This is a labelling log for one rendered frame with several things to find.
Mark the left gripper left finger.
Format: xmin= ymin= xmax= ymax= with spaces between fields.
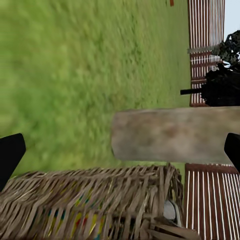
xmin=0 ymin=133 xmax=26 ymax=193

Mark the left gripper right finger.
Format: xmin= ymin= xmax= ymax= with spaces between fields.
xmin=224 ymin=132 xmax=240 ymax=173

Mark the wicker basket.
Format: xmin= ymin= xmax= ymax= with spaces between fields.
xmin=0 ymin=162 xmax=202 ymax=240

